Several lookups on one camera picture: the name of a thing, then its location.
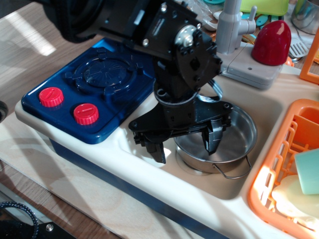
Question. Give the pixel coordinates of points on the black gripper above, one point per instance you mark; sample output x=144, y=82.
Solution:
x=200, y=114

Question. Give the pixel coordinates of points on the small stainless steel pan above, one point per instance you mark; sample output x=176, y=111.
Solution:
x=236, y=143

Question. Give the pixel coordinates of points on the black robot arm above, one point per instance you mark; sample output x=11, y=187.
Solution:
x=184, y=57

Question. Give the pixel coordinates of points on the cream toy kitchen sink unit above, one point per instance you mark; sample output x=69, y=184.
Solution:
x=206, y=203

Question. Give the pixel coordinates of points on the red stove knob right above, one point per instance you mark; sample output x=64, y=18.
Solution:
x=86, y=114

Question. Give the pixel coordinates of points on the red stove knob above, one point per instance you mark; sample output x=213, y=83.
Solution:
x=86, y=114
x=51, y=97

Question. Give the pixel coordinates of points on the blue toy stove top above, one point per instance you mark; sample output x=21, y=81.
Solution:
x=109, y=75

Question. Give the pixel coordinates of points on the red stove knob left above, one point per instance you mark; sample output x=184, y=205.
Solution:
x=51, y=97

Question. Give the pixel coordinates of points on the grey toy faucet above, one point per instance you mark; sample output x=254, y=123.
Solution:
x=238, y=63

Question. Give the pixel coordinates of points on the orange plastic dish rack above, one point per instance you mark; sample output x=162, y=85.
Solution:
x=298, y=132

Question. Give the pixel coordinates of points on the pale yellow plastic plate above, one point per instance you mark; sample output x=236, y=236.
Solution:
x=292, y=202

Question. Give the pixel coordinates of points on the teal sponge block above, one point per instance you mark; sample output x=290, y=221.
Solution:
x=307, y=164

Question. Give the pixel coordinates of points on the dark red toy dispenser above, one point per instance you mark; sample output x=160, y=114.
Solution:
x=272, y=44

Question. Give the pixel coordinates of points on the metal slotted spatula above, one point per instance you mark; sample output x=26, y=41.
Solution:
x=297, y=51

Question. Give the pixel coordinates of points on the lime green plastic container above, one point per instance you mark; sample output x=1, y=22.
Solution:
x=268, y=7

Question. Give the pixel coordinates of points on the orange plastic frame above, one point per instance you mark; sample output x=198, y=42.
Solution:
x=305, y=73

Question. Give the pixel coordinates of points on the black base plate with screw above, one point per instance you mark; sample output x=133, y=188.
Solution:
x=48, y=230

